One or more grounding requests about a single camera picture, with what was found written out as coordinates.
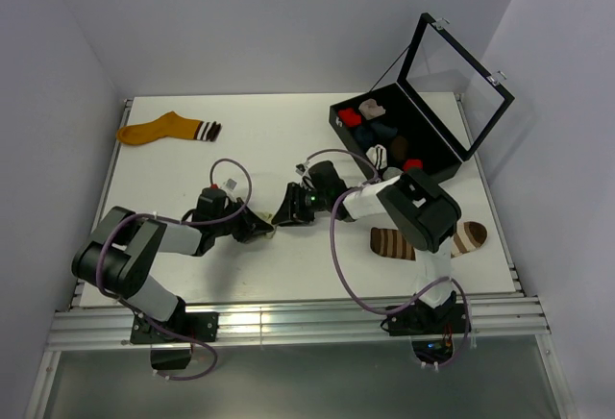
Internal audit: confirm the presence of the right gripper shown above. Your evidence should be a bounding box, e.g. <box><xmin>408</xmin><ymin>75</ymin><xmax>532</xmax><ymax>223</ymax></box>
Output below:
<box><xmin>271</xmin><ymin>182</ymin><xmax>331</xmax><ymax>227</ymax></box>

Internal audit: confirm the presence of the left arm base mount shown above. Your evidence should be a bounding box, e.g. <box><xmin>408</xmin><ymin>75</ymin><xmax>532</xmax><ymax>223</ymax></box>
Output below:
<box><xmin>129</xmin><ymin>311</ymin><xmax>220</xmax><ymax>381</ymax></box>

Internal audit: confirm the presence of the black storage box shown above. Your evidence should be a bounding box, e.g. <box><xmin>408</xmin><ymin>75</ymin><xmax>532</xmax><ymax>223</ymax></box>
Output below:
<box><xmin>329</xmin><ymin>12</ymin><xmax>515</xmax><ymax>182</ymax></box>

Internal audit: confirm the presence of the rolled white striped sock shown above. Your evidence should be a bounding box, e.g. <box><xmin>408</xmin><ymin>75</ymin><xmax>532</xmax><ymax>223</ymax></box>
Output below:
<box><xmin>366</xmin><ymin>144</ymin><xmax>388</xmax><ymax>171</ymax></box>

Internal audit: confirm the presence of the rolled grey sock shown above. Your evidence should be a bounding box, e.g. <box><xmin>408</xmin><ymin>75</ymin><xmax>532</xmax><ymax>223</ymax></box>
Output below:
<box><xmin>381</xmin><ymin>167</ymin><xmax>403</xmax><ymax>181</ymax></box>

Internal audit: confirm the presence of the dark brown sock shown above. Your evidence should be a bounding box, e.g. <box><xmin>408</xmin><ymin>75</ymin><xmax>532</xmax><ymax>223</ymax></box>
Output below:
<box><xmin>388</xmin><ymin>136</ymin><xmax>409</xmax><ymax>163</ymax></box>

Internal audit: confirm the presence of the cream ankle sock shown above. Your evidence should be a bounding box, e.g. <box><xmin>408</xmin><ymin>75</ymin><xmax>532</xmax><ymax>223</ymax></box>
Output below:
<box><xmin>256</xmin><ymin>211</ymin><xmax>276</xmax><ymax>239</ymax></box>

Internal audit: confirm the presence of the rolled navy sock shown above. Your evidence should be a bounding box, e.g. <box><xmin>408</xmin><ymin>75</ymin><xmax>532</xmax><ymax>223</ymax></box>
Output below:
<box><xmin>369</xmin><ymin>121</ymin><xmax>398</xmax><ymax>140</ymax></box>

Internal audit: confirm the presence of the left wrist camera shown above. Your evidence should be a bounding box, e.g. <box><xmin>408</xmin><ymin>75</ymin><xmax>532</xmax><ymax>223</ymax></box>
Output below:
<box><xmin>201</xmin><ymin>179</ymin><xmax>237</xmax><ymax>203</ymax></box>

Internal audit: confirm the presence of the rolled red sock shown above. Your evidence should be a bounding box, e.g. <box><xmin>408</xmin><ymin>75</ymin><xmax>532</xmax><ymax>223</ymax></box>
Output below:
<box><xmin>337</xmin><ymin>108</ymin><xmax>362</xmax><ymax>128</ymax></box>

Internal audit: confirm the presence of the rolled beige sock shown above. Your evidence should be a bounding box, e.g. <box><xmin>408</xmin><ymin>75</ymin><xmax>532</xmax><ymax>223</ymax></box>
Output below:
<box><xmin>358</xmin><ymin>99</ymin><xmax>386</xmax><ymax>120</ymax></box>

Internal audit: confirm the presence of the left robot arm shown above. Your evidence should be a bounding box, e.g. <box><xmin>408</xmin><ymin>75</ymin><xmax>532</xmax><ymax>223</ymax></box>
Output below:
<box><xmin>71</xmin><ymin>185</ymin><xmax>275</xmax><ymax>341</ymax></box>

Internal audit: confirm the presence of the mustard yellow sock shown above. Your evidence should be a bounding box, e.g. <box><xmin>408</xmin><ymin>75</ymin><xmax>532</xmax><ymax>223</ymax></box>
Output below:
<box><xmin>116</xmin><ymin>111</ymin><xmax>222</xmax><ymax>146</ymax></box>

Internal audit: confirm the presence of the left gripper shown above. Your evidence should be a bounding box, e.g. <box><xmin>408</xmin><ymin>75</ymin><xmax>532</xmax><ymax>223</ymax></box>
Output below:
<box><xmin>211</xmin><ymin>197</ymin><xmax>272</xmax><ymax>243</ymax></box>

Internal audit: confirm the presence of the rolled teal sock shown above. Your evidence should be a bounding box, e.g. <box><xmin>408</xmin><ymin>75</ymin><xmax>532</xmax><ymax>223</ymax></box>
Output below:
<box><xmin>353</xmin><ymin>127</ymin><xmax>376</xmax><ymax>151</ymax></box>

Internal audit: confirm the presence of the aluminium table frame rail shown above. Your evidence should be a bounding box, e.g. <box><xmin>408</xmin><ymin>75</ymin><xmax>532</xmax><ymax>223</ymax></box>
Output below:
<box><xmin>45</xmin><ymin>296</ymin><xmax>551</xmax><ymax>352</ymax></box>

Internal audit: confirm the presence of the red sock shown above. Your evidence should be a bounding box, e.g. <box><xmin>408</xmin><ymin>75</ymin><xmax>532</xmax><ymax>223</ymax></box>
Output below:
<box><xmin>403</xmin><ymin>159</ymin><xmax>424</xmax><ymax>171</ymax></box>
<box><xmin>337</xmin><ymin>108</ymin><xmax>362</xmax><ymax>128</ymax></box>

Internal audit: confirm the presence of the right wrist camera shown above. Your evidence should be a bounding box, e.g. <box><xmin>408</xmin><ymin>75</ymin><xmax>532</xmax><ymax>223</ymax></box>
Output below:
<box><xmin>296</xmin><ymin>163</ymin><xmax>314</xmax><ymax>189</ymax></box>

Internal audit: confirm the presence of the brown cream striped sock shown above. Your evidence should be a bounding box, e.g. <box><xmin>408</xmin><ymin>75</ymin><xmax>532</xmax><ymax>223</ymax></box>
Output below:
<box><xmin>370</xmin><ymin>221</ymin><xmax>488</xmax><ymax>261</ymax></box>

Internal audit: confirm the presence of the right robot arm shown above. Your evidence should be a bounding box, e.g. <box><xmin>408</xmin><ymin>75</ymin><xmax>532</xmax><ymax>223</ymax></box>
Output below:
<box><xmin>272</xmin><ymin>160</ymin><xmax>461</xmax><ymax>333</ymax></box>

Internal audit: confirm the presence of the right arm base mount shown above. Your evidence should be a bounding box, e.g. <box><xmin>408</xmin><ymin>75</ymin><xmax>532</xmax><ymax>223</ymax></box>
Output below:
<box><xmin>381</xmin><ymin>301</ymin><xmax>468</xmax><ymax>336</ymax></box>

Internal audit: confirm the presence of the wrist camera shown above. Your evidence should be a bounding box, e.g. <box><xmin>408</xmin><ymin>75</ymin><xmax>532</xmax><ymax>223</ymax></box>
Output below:
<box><xmin>296</xmin><ymin>163</ymin><xmax>314</xmax><ymax>189</ymax></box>
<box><xmin>201</xmin><ymin>179</ymin><xmax>237</xmax><ymax>203</ymax></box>

